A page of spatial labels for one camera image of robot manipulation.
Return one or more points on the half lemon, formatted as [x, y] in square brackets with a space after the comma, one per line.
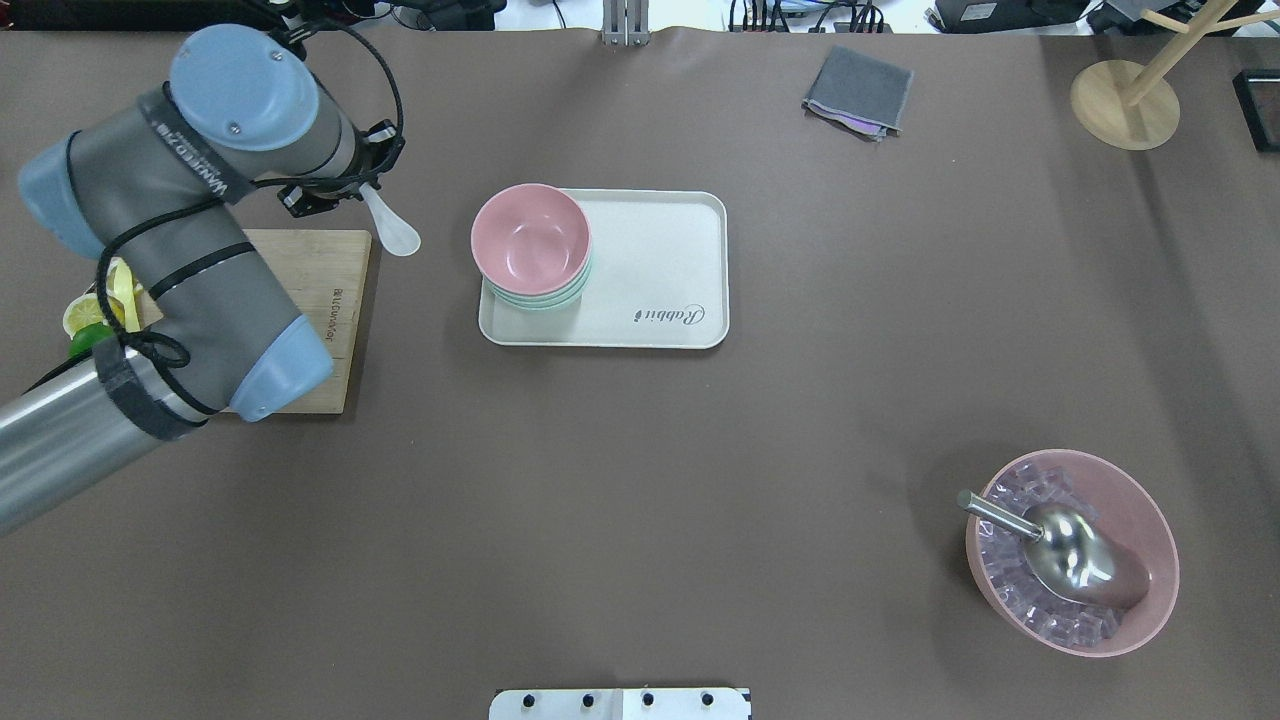
[86, 310]

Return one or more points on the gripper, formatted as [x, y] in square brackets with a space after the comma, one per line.
[362, 172]

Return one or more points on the wooden cutting board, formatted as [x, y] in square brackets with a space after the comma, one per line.
[322, 272]

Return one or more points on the wooden cup tree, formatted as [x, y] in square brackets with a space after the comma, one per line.
[1131, 106]

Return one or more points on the green lime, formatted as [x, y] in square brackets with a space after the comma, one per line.
[85, 338]

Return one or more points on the lower green bowls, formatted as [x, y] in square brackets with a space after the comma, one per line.
[545, 301]

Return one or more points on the cream rabbit serving tray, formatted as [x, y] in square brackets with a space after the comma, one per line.
[659, 278]

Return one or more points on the yellow plastic knife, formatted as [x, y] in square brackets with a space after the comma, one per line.
[123, 291]

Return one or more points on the small pink bowl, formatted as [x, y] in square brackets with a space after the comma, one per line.
[531, 238]

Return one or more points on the aluminium frame post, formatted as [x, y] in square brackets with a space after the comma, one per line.
[625, 23]

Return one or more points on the white ceramic spoon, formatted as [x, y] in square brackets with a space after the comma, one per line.
[395, 234]

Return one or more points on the metal ice scoop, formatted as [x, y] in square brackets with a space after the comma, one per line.
[1070, 557]

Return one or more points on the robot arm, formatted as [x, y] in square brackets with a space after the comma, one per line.
[153, 185]

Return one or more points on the purple cloth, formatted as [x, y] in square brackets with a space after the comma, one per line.
[871, 132]

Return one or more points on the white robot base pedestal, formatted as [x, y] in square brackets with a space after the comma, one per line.
[623, 703]

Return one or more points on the large pink ice bowl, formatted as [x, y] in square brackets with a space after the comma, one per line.
[1115, 503]

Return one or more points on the grey cloth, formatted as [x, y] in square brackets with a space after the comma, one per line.
[861, 86]

